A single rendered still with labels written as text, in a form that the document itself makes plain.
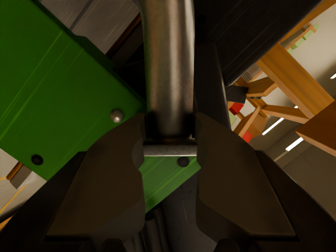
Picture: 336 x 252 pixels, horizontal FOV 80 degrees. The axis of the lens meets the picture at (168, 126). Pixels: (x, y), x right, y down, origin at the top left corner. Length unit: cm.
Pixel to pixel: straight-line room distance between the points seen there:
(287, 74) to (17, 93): 89
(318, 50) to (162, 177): 993
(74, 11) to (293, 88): 80
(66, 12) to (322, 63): 981
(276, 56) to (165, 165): 82
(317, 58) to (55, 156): 992
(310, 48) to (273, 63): 901
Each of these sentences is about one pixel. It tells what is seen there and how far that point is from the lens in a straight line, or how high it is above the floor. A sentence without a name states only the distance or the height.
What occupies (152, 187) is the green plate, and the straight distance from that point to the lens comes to 19.
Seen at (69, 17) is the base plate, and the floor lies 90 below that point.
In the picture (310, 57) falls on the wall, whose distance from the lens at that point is 990.
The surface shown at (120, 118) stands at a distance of 16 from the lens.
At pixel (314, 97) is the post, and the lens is 99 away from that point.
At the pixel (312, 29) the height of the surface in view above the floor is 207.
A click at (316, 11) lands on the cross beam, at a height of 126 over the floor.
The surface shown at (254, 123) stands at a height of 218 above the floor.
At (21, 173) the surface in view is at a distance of 41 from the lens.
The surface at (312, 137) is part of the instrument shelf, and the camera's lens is 65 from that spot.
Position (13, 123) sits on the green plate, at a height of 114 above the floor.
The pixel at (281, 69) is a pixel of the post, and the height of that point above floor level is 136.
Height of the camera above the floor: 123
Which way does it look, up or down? 1 degrees down
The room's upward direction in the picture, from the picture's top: 137 degrees clockwise
